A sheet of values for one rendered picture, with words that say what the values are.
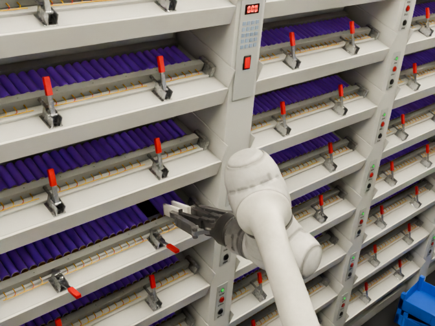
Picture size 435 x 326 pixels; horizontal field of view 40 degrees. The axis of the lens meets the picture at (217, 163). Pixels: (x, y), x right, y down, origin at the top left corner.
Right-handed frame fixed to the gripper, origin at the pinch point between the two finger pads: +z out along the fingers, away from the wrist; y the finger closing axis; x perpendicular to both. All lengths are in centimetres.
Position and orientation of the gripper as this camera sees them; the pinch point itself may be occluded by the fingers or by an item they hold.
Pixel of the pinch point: (177, 210)
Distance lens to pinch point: 147.8
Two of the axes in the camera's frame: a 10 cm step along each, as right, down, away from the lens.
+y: -7.2, 2.6, -6.4
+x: 0.6, 9.5, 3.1
